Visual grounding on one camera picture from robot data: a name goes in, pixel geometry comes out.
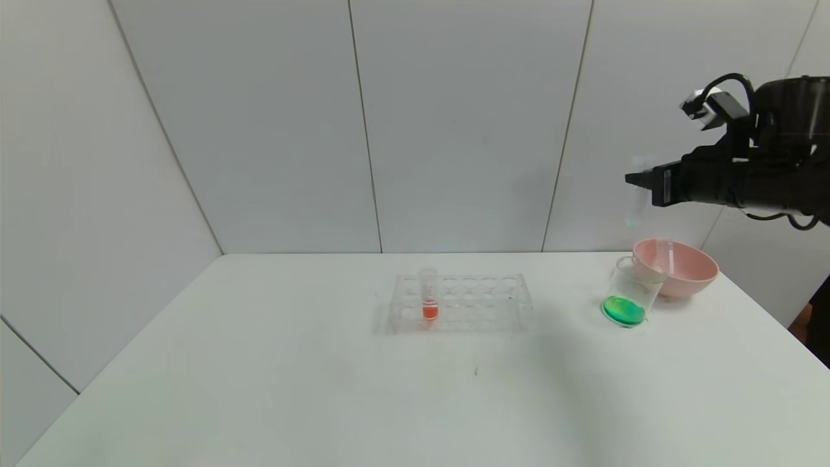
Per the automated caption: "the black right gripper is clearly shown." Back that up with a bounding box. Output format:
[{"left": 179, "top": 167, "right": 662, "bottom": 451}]
[{"left": 624, "top": 143, "right": 735, "bottom": 208}]

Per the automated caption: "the test tube with blue pigment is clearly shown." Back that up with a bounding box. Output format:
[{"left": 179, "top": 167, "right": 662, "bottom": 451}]
[{"left": 624, "top": 154, "right": 650, "bottom": 229}]

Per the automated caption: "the clear glass beaker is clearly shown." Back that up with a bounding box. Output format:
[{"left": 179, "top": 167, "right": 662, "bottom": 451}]
[{"left": 600, "top": 256, "right": 666, "bottom": 329}]

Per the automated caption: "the clear plastic test tube rack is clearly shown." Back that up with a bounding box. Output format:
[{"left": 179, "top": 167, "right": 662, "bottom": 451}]
[{"left": 388, "top": 271, "right": 534, "bottom": 335}]

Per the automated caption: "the test tube with red pigment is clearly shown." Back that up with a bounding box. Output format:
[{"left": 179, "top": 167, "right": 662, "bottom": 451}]
[{"left": 420, "top": 267, "right": 442, "bottom": 322}]

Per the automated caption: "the pink plastic bowl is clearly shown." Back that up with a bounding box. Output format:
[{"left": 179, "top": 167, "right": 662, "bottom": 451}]
[{"left": 632, "top": 239, "right": 718, "bottom": 299}]

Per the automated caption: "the dark background object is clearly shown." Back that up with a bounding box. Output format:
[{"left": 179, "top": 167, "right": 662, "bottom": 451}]
[{"left": 807, "top": 276, "right": 830, "bottom": 367}]

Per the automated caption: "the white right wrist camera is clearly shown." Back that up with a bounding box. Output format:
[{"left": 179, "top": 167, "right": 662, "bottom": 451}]
[{"left": 680, "top": 89, "right": 737, "bottom": 130}]

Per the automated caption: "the black camera cable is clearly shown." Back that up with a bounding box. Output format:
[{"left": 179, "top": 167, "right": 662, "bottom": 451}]
[{"left": 704, "top": 73, "right": 757, "bottom": 124}]

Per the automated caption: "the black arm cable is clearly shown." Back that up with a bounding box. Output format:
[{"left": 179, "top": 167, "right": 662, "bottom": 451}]
[{"left": 746, "top": 209, "right": 821, "bottom": 232}]

